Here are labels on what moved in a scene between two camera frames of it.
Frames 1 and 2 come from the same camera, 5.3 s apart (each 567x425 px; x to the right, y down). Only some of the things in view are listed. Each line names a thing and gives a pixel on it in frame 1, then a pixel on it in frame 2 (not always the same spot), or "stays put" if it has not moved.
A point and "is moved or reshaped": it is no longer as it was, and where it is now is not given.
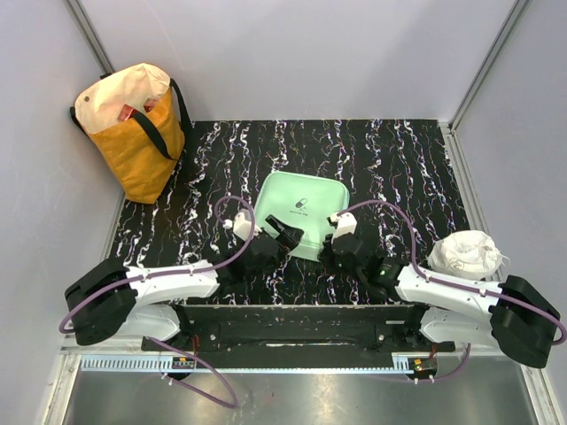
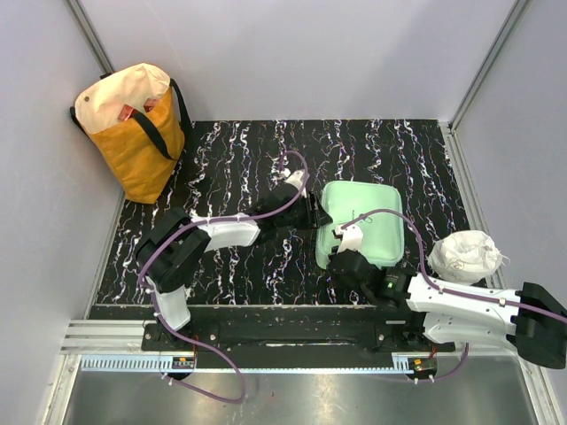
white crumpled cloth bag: (469, 254) stays put
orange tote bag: (136, 119) stays put
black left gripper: (287, 236) → (314, 219)
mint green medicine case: (304, 202) is moved or reshaped
